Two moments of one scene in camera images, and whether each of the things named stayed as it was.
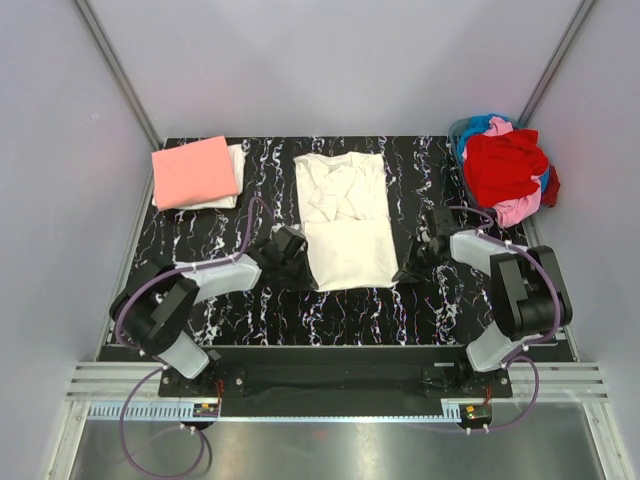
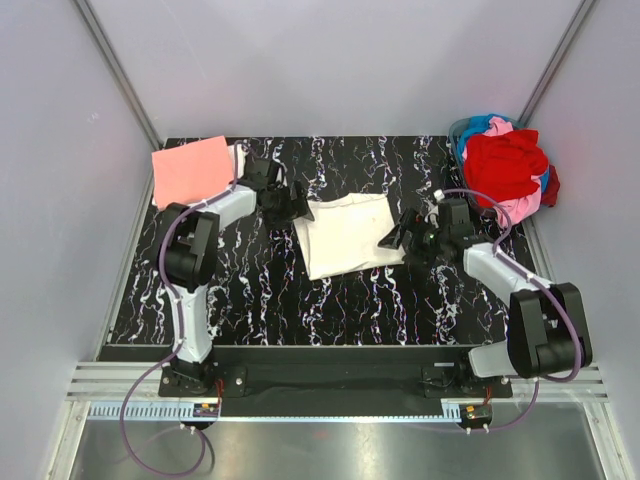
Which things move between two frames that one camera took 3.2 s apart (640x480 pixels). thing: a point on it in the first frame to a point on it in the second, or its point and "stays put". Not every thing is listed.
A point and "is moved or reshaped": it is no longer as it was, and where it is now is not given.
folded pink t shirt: (192, 173) stays put
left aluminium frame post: (119, 72) stays put
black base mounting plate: (339, 372) stays put
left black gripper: (306, 281) to (293, 209)
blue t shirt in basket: (479, 125) stays put
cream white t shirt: (344, 205) is moved or reshaped
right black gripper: (410, 271) to (414, 223)
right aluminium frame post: (554, 63) stays put
